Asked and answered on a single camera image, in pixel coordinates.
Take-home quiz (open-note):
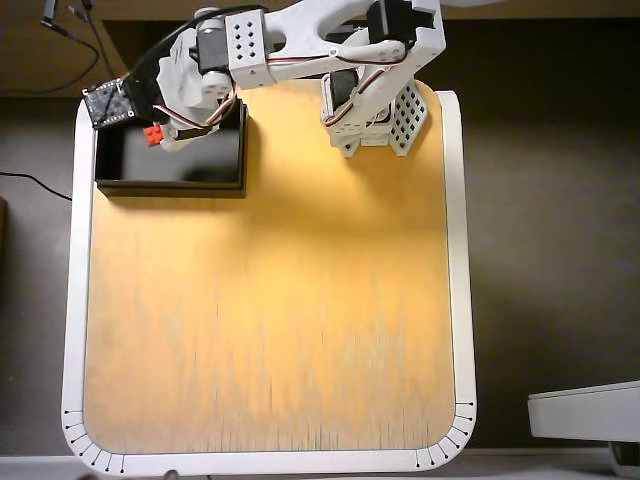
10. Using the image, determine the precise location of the black rectangular bin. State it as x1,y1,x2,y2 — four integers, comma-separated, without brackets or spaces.
93,97,249,200

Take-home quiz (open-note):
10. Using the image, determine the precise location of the red white servo wire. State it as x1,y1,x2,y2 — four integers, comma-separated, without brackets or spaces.
267,42,406,67

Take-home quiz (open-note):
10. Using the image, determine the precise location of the white plastic box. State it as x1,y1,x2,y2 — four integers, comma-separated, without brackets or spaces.
527,380,640,444

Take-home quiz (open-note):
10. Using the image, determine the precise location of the thin grey floor cable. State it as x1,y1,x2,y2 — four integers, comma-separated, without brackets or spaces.
69,0,119,79

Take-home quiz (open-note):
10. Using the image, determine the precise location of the black looped floor cable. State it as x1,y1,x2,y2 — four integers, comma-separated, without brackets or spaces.
0,14,101,96

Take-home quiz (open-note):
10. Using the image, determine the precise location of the black camera cable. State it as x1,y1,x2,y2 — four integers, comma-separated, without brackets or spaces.
119,18,204,84

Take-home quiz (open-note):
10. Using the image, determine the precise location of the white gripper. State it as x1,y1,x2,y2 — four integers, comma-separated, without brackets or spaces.
124,37,237,152

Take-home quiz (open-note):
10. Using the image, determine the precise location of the black wrist camera board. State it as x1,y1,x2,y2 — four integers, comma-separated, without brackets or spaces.
82,79,136,131

